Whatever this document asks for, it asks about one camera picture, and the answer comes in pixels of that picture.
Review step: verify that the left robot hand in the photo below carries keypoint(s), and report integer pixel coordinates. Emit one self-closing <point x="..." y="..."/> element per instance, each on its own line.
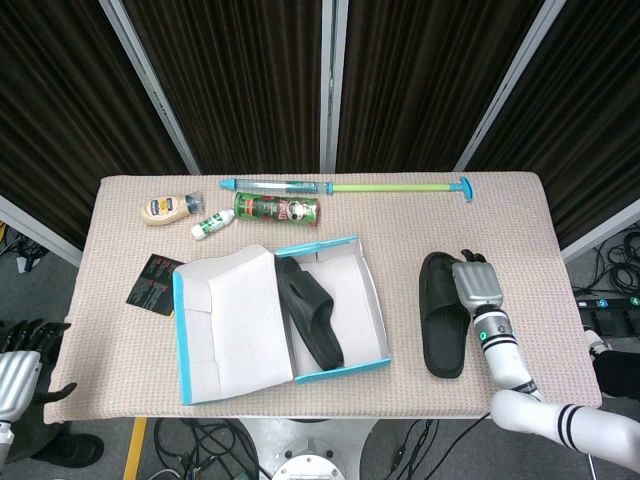
<point x="17" y="385"/>

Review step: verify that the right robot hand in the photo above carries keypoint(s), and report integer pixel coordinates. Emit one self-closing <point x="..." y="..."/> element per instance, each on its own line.
<point x="477" y="285"/>

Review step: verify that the black slipper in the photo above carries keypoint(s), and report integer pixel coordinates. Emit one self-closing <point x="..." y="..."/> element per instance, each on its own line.
<point x="440" y="345"/>
<point x="310" y="310"/>

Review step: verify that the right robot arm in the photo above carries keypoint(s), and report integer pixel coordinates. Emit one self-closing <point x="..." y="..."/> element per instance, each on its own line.
<point x="505" y="360"/>

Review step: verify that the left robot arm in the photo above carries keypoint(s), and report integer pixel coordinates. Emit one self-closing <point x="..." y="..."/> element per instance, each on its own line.
<point x="5" y="440"/>

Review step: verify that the light blue shoe box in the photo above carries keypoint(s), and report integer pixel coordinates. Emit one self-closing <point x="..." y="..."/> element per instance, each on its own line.
<point x="240" y="325"/>

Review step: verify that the beige woven table cloth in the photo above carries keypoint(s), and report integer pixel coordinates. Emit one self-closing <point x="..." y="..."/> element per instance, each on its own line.
<point x="525" y="225"/>

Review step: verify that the black power strip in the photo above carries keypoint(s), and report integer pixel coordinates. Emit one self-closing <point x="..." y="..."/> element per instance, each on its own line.
<point x="600" y="302"/>

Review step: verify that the black printed card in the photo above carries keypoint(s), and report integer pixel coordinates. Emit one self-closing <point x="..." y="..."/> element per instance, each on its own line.
<point x="150" y="285"/>

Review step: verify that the black curtain panel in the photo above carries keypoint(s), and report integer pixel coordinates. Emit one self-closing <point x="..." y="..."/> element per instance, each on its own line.
<point x="60" y="100"/>
<point x="425" y="75"/>
<point x="600" y="100"/>
<point x="240" y="75"/>

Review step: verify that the blue green water pump toy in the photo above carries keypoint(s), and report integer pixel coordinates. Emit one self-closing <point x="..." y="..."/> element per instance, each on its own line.
<point x="280" y="186"/>

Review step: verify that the green chips can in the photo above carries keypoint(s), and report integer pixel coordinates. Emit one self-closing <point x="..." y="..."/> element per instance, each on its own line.
<point x="270" y="207"/>

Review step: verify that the mayonnaise squeeze bottle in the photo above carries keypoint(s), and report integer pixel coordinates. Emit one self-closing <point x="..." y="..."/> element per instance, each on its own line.
<point x="165" y="210"/>

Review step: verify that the small white green bottle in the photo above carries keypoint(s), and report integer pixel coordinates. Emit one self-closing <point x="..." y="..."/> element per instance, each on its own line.
<point x="212" y="222"/>

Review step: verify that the aluminium partition post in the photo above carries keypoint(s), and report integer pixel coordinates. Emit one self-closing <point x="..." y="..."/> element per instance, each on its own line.
<point x="332" y="85"/>
<point x="509" y="85"/>
<point x="600" y="232"/>
<point x="40" y="230"/>
<point x="153" y="90"/>

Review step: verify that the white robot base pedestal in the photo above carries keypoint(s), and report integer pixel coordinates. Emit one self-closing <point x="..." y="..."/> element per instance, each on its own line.
<point x="305" y="462"/>

